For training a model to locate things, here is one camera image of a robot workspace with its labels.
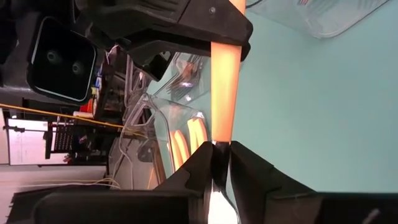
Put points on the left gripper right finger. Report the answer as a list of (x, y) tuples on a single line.
[(311, 208)]

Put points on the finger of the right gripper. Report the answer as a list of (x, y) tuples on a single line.
[(155, 59), (217, 25)]

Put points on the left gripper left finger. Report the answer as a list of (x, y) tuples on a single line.
[(124, 208)]

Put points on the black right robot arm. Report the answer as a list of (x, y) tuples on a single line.
[(15, 31)]

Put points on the clear plastic bin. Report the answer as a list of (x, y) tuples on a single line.
[(202, 90), (161, 124), (326, 21)]

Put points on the black perforated panel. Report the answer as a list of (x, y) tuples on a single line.
[(63, 138)]

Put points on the whiteboard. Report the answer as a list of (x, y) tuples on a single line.
[(28, 143)]

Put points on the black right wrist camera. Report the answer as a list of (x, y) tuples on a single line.
[(62, 62)]

